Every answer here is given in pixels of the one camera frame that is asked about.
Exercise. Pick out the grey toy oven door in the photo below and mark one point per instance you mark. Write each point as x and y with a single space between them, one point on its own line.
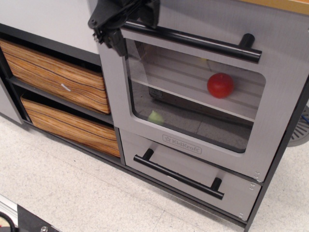
249 149

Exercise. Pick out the black drawer handle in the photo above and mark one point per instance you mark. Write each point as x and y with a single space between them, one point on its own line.
213 190

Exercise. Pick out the black oven door handle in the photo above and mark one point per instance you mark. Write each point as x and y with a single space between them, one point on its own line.
242 51

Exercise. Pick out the white oven shelf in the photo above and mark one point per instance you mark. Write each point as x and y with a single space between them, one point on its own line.
186 76

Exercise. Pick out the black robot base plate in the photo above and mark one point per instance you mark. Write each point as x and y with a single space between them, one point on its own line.
15 218

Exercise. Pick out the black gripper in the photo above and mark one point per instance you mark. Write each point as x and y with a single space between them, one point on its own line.
110 15

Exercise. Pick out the grey lower drawer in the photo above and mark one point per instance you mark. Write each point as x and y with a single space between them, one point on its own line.
239 194

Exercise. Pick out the wood-pattern bin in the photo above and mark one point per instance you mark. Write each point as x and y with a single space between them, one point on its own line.
48 116
76 84

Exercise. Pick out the red toy tomato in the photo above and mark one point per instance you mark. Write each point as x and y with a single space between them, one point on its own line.
220 85

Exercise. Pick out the grey round base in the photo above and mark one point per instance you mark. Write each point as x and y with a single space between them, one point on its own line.
301 132

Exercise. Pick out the upper wood-pattern bin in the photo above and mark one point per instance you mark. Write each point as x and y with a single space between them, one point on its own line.
76 84

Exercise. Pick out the green toy pear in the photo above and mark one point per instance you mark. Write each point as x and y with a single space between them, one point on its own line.
156 118

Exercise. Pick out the lower wood-pattern bin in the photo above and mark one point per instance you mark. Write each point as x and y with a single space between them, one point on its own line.
48 116

